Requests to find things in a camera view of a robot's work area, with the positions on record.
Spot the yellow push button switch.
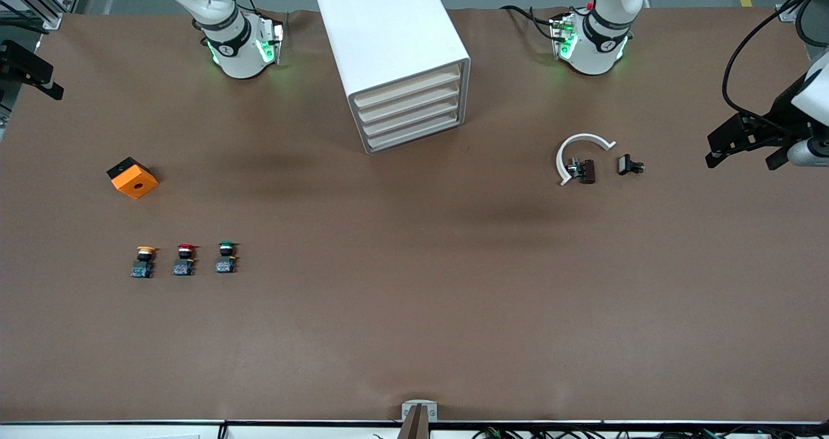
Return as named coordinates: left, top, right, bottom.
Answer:
left=131, top=245, right=158, bottom=279

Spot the beige highest cabinet drawer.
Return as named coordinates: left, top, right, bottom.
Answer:
left=353, top=63, right=463, bottom=108

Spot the orange black button box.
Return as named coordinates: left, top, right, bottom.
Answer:
left=106, top=157, right=159, bottom=200

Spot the white drawer cabinet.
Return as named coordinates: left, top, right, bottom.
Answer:
left=313, top=0, right=471, bottom=155

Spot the white curved plastic piece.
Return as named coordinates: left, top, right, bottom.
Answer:
left=556, top=133, right=617, bottom=187

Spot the brown table cover sheet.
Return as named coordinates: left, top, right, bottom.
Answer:
left=0, top=5, right=829, bottom=423

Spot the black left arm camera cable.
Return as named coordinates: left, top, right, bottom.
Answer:
left=722, top=0, right=829, bottom=129

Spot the red push button switch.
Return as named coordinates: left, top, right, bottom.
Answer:
left=172, top=243, right=199, bottom=277

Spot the black right base cable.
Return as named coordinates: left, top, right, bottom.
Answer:
left=217, top=0, right=289, bottom=22

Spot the black base cable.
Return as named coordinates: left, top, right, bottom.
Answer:
left=217, top=0, right=289, bottom=22
left=500, top=4, right=564, bottom=41

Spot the green push button switch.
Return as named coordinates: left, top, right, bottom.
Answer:
left=215, top=241, right=239, bottom=275

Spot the black left base cable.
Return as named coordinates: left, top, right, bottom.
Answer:
left=500, top=4, right=564, bottom=41

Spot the black green cable bundle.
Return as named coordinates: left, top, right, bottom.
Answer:
left=473, top=426, right=829, bottom=439

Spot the grey metal table bracket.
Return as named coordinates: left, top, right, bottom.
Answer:
left=402, top=400, right=438, bottom=439

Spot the white table edge rail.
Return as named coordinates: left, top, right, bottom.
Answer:
left=0, top=420, right=829, bottom=439

